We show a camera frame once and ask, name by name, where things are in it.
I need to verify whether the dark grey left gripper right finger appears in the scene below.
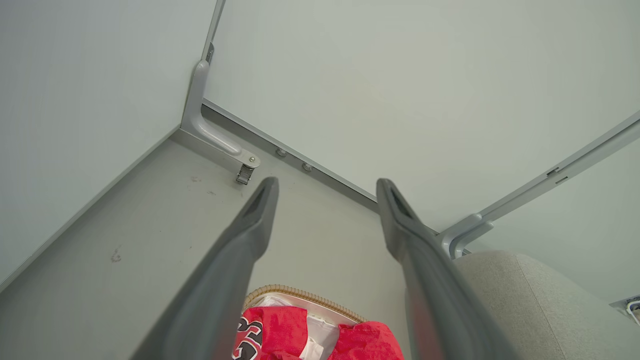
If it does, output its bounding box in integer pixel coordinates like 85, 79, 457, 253
376, 178, 521, 360

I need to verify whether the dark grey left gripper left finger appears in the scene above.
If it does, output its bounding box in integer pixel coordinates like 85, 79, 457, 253
131, 176, 280, 360

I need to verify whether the red and white jersey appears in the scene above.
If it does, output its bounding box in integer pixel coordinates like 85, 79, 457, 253
231, 306, 405, 360

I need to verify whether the grey fabric sofa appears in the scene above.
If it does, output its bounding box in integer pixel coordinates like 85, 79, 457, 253
452, 250, 640, 360

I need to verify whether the wicker rimmed white laundry basket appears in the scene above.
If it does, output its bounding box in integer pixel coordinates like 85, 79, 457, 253
242, 284, 371, 331

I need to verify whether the small metal latch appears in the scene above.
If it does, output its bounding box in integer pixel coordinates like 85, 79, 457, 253
235, 164, 256, 186

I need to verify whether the white and black floor fixture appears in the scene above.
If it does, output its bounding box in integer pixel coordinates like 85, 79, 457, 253
610, 295, 640, 327

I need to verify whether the grey metal corner bracket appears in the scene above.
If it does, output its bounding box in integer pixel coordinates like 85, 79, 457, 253
181, 60, 261, 169
439, 213, 496, 260

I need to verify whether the grey aluminium frame rail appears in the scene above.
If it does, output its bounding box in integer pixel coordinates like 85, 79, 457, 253
479, 110, 640, 224
202, 0, 226, 64
201, 98, 441, 236

